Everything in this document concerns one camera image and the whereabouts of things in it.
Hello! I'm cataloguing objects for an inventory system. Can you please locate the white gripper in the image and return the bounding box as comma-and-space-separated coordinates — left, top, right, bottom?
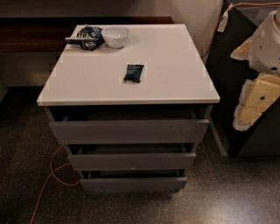
230, 8, 280, 131

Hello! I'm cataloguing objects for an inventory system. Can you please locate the grey drawer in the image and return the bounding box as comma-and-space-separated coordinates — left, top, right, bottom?
68, 143, 196, 171
80, 170, 187, 193
49, 105, 209, 144

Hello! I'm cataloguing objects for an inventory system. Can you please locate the grey top drawer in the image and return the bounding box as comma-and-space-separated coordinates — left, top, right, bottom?
49, 105, 209, 144

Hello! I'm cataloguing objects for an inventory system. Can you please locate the grey bottom drawer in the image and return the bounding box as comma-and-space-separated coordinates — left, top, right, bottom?
80, 170, 187, 193

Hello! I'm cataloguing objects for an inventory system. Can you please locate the white top drawer cabinet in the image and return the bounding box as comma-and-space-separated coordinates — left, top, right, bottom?
36, 24, 221, 193

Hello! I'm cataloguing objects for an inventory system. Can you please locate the small dark snack packet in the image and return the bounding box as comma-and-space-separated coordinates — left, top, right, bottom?
123, 64, 144, 83

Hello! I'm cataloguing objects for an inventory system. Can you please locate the white bowl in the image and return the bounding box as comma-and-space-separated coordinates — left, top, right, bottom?
101, 26, 130, 48

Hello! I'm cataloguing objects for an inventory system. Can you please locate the blue chip bag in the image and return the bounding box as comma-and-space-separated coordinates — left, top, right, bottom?
65, 25, 104, 51

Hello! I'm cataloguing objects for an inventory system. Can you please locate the dark wooden bench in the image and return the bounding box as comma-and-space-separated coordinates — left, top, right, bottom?
0, 16, 173, 53

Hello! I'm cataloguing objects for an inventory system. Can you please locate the orange cable on wall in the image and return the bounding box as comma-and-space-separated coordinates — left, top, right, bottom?
200, 1, 280, 60

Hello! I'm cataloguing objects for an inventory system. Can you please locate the orange cable on floor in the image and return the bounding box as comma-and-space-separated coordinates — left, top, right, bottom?
29, 144, 81, 224

